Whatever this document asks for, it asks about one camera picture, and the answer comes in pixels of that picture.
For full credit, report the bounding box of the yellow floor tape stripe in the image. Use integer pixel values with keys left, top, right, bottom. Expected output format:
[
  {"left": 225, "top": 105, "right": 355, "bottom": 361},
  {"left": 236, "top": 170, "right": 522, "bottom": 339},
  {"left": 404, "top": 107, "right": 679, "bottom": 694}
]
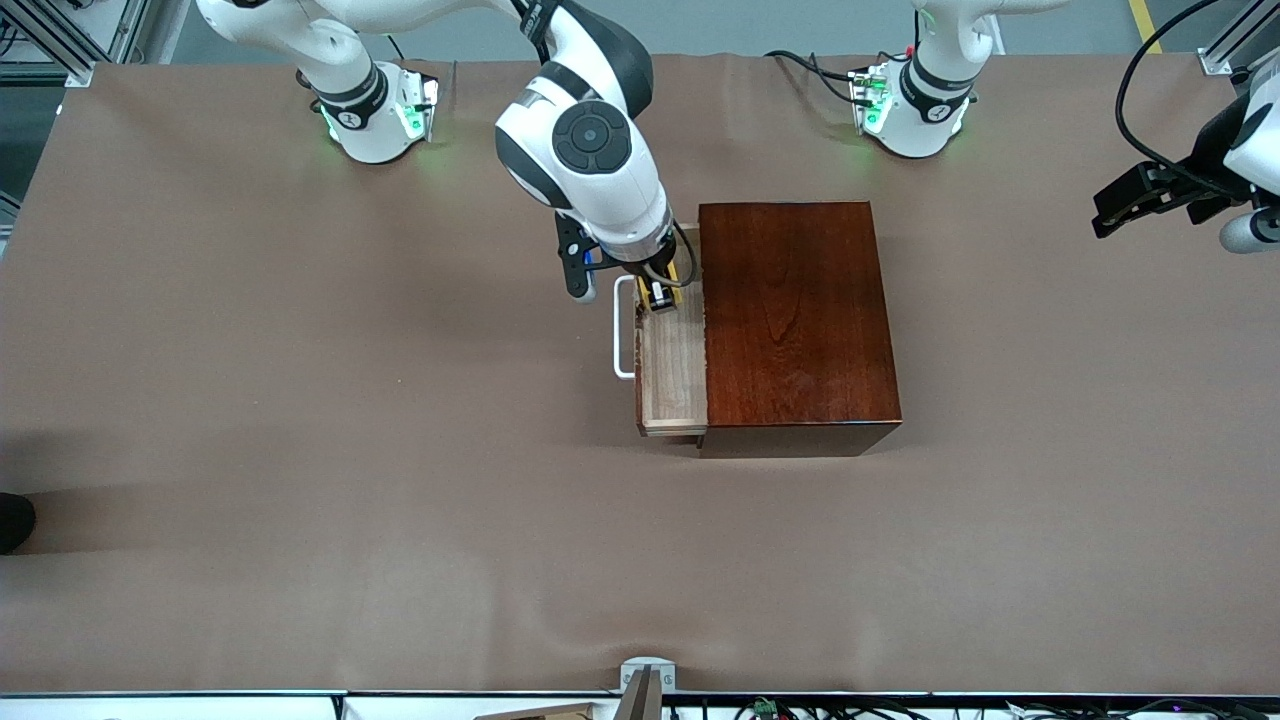
[{"left": 1128, "top": 0, "right": 1163, "bottom": 53}]

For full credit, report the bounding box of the light wood drawer white handle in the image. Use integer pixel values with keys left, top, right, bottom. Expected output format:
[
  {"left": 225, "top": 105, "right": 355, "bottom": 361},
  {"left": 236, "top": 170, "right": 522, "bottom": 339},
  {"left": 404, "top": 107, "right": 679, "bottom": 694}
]
[{"left": 612, "top": 225, "right": 709, "bottom": 438}]

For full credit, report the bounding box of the black left base cable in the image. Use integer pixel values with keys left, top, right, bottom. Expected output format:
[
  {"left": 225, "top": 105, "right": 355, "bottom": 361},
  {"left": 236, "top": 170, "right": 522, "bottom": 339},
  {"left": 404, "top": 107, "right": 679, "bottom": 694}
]
[{"left": 765, "top": 50, "right": 863, "bottom": 106}]

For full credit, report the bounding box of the black shoe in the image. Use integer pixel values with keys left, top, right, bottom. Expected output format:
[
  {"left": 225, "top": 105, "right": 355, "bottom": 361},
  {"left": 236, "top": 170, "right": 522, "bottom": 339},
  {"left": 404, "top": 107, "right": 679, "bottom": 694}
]
[{"left": 0, "top": 492, "right": 37, "bottom": 556}]

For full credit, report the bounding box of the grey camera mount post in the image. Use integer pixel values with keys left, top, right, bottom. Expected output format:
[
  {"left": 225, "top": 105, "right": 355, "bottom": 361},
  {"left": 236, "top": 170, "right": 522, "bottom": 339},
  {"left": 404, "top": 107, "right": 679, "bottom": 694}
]
[{"left": 620, "top": 657, "right": 677, "bottom": 720}]

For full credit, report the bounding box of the aluminium frame profile black foot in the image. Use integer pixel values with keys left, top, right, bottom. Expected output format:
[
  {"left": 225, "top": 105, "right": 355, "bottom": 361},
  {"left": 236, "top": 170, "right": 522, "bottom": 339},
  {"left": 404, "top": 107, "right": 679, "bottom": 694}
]
[{"left": 1198, "top": 0, "right": 1280, "bottom": 81}]

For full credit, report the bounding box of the aluminium frame structure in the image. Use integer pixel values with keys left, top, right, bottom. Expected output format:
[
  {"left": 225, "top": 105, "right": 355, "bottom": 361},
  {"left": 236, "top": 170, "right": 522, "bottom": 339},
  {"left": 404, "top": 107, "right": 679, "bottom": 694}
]
[{"left": 0, "top": 0, "right": 151, "bottom": 89}]

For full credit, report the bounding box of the dark red wooden cabinet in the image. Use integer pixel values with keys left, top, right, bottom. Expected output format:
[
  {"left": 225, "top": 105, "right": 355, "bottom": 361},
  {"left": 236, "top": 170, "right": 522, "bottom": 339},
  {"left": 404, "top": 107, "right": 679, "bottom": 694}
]
[{"left": 697, "top": 200, "right": 903, "bottom": 459}]

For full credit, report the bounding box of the brown table cover sheet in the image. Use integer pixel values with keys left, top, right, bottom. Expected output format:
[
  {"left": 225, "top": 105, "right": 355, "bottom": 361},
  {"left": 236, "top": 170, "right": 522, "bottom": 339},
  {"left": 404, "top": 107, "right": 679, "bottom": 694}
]
[{"left": 0, "top": 52, "right": 1280, "bottom": 696}]

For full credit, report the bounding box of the yellow block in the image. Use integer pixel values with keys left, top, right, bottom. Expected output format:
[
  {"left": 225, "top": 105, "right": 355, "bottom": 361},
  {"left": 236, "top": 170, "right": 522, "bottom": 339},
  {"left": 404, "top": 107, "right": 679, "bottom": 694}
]
[{"left": 638, "top": 262, "right": 689, "bottom": 313}]

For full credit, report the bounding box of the brown cardboard piece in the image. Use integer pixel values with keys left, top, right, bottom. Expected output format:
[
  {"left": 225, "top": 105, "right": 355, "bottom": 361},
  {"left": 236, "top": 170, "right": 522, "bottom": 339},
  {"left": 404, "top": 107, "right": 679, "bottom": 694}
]
[{"left": 475, "top": 702, "right": 601, "bottom": 720}]

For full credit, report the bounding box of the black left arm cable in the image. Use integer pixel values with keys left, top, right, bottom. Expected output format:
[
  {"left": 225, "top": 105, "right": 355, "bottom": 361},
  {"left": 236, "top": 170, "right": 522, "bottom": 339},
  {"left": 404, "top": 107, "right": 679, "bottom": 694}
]
[{"left": 1115, "top": 0, "right": 1226, "bottom": 191}]

